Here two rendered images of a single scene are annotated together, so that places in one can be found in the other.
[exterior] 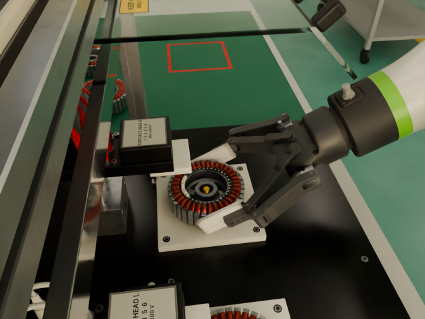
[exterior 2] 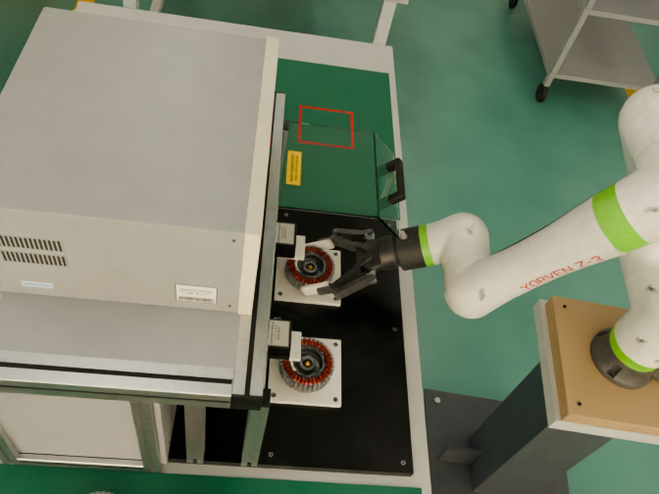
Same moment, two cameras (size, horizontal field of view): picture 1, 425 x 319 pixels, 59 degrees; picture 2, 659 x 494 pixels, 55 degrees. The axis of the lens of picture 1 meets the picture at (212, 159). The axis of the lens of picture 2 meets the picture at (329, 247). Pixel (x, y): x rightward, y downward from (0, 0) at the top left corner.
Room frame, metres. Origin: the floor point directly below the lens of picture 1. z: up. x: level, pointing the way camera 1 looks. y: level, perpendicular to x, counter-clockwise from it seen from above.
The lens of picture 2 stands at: (-0.47, 0.04, 1.98)
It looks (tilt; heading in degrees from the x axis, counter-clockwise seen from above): 52 degrees down; 356
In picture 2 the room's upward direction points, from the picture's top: 15 degrees clockwise
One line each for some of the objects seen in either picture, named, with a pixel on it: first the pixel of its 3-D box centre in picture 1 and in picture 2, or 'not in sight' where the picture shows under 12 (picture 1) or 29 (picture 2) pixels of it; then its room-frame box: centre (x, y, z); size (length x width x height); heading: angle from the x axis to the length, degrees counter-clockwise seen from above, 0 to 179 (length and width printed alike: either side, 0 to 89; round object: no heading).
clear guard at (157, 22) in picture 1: (191, 16); (323, 175); (0.45, 0.02, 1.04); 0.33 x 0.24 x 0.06; 97
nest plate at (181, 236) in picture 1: (206, 203); (308, 274); (0.38, 0.01, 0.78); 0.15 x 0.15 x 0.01; 7
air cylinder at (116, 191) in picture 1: (107, 202); not in sight; (0.36, 0.15, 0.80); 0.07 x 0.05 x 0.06; 7
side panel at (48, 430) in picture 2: not in sight; (71, 427); (-0.11, 0.35, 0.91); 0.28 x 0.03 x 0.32; 97
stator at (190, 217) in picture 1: (206, 192); (309, 269); (0.38, 0.01, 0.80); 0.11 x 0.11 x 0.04
